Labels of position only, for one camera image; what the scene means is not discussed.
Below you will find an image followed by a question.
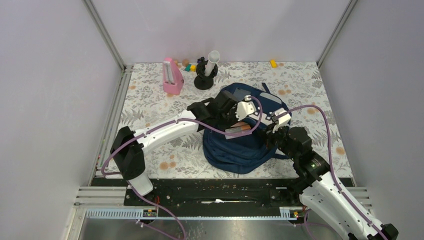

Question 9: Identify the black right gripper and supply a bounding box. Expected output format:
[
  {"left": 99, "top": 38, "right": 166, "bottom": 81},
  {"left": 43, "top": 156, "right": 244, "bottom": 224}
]
[{"left": 257, "top": 121, "right": 299, "bottom": 162}]

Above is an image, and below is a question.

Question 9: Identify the orange yellow highlighter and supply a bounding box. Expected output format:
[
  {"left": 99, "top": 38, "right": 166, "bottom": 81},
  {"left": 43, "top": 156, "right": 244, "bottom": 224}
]
[{"left": 231, "top": 121, "right": 247, "bottom": 128}]

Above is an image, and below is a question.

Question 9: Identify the navy blue backpack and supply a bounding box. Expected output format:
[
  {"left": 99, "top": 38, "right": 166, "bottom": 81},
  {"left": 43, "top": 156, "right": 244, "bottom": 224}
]
[{"left": 202, "top": 82, "right": 289, "bottom": 174}]

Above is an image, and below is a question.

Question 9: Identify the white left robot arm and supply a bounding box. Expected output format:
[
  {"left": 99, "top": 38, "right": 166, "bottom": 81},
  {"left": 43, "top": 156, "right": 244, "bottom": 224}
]
[{"left": 108, "top": 90, "right": 239, "bottom": 206}]

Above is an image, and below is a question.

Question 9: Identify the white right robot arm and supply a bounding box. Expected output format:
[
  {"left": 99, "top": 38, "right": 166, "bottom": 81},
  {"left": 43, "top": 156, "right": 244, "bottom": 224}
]
[{"left": 265, "top": 126, "right": 399, "bottom": 240}]

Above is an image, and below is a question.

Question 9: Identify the black round stand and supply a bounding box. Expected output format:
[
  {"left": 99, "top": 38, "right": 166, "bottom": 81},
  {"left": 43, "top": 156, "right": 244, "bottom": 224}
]
[{"left": 194, "top": 56, "right": 218, "bottom": 90}]

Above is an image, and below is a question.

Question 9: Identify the white cylinder on stand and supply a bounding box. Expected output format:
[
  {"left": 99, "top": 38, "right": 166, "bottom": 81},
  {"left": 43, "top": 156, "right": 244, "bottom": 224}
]
[{"left": 204, "top": 50, "right": 220, "bottom": 77}]

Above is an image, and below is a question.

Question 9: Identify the green block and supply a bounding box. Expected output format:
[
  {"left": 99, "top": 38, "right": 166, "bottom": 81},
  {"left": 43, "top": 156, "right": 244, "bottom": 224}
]
[{"left": 184, "top": 64, "right": 192, "bottom": 72}]

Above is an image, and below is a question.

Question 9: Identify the pink rack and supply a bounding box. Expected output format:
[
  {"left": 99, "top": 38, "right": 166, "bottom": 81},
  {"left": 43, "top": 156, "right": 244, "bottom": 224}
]
[{"left": 162, "top": 57, "right": 184, "bottom": 95}]

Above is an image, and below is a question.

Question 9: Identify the yellow block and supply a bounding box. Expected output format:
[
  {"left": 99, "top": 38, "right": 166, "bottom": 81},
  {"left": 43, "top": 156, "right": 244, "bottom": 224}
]
[{"left": 269, "top": 59, "right": 278, "bottom": 68}]

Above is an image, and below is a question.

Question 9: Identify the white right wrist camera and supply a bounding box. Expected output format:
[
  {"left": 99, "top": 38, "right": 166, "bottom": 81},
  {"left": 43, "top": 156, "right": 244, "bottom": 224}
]
[{"left": 271, "top": 108, "right": 291, "bottom": 131}]

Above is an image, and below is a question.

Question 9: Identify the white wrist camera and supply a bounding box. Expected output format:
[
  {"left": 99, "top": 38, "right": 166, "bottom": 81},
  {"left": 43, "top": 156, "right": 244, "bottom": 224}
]
[
  {"left": 271, "top": 108, "right": 291, "bottom": 131},
  {"left": 235, "top": 95, "right": 262, "bottom": 123}
]

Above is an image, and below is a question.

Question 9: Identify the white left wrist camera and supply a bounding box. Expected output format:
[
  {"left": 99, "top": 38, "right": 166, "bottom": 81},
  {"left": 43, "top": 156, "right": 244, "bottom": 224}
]
[{"left": 235, "top": 95, "right": 262, "bottom": 123}]

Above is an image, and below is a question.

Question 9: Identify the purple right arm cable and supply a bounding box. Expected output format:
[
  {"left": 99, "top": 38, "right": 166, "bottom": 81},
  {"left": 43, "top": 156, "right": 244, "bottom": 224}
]
[{"left": 274, "top": 104, "right": 390, "bottom": 240}]

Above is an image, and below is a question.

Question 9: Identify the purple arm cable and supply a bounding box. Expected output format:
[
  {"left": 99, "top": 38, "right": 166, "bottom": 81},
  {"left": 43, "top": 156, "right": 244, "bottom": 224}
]
[
  {"left": 274, "top": 104, "right": 390, "bottom": 240},
  {"left": 100, "top": 96, "right": 264, "bottom": 240}
]

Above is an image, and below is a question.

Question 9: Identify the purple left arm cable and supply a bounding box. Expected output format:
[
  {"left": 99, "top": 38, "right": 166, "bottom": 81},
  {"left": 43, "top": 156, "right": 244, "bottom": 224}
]
[{"left": 100, "top": 96, "right": 264, "bottom": 240}]

